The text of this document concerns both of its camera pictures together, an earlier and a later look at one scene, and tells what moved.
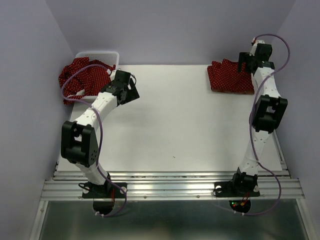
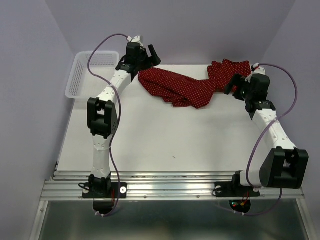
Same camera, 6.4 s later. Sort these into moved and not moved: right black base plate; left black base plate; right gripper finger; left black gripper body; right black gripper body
Moved: left black gripper body; right gripper finger; right black gripper body
Not moved: left black base plate; right black base plate
